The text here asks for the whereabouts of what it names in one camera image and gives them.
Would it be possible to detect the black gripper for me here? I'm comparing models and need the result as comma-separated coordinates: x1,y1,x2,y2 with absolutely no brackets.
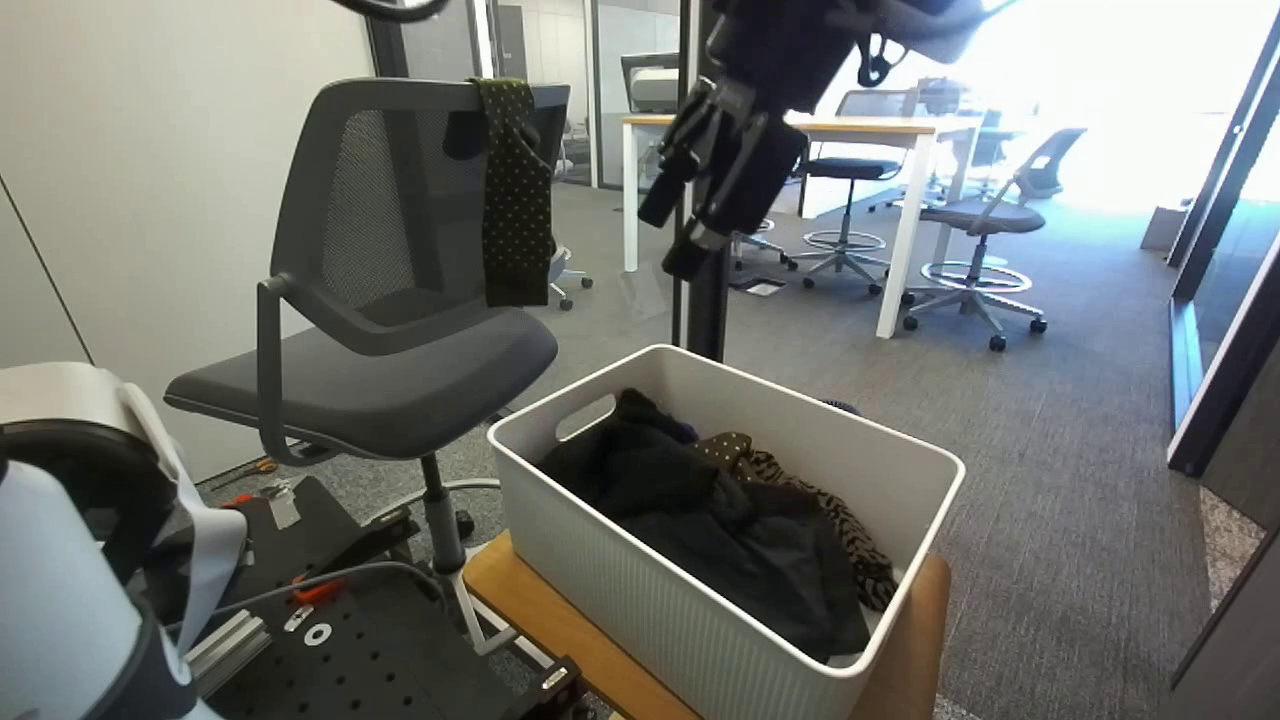
641,78,807,281

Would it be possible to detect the green polka dot sock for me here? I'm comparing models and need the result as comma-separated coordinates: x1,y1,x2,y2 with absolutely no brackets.
478,80,556,308

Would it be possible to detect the black shirt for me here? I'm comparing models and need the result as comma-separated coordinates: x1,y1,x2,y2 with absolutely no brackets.
538,393,872,662

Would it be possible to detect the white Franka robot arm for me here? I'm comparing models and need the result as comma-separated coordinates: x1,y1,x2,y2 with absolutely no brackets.
0,0,989,720

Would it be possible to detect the grey mesh office chair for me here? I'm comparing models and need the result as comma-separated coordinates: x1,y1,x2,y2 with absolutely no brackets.
162,78,576,594

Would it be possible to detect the white plastic basket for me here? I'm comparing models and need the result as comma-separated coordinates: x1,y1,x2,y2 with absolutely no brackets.
489,343,963,720

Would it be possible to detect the grey office stool chair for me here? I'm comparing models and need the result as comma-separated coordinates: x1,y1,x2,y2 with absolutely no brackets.
899,129,1081,354

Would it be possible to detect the wooden office table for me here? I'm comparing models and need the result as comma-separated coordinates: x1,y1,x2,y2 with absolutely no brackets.
622,110,993,343

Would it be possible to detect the brown leopard print cloth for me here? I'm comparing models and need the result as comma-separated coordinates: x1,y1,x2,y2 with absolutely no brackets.
699,432,899,611

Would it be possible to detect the wooden stool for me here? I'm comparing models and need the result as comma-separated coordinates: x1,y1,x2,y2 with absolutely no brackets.
458,531,952,720

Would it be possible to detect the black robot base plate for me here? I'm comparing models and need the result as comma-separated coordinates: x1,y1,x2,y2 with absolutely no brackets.
192,481,599,720

